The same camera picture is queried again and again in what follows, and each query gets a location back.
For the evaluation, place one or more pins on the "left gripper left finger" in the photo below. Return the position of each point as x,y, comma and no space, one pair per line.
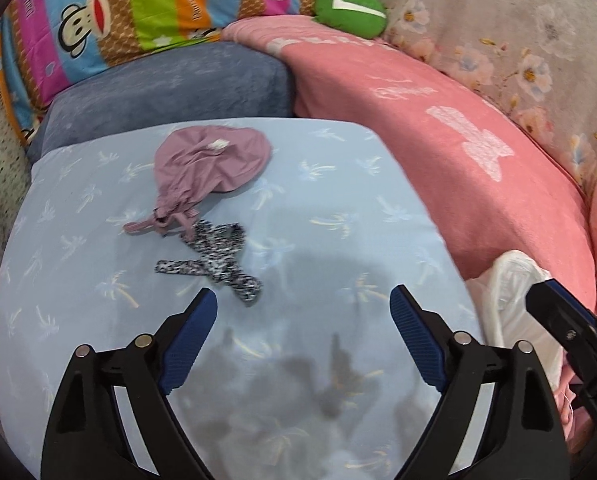
111,417

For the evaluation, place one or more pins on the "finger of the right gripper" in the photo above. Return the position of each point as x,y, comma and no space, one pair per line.
575,329

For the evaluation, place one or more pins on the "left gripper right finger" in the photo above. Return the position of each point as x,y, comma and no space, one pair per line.
496,417

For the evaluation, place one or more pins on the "leopard print hair band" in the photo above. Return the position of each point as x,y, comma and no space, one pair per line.
218,247

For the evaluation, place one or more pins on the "mauve drawstring pouch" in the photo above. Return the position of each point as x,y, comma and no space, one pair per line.
194,162

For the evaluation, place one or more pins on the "white lined trash bin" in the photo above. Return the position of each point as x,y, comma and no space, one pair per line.
498,295

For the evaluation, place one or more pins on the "pink towel blanket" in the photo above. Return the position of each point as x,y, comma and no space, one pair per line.
487,186

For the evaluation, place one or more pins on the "grey floral quilt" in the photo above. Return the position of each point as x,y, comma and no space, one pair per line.
535,60

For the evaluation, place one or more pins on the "blue grey velvet cushion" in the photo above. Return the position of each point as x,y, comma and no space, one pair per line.
209,81

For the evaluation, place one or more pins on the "green checkmark plush cushion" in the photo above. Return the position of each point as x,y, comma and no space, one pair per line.
363,18

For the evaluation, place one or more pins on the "colourful monkey striped quilt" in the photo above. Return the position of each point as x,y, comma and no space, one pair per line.
47,46

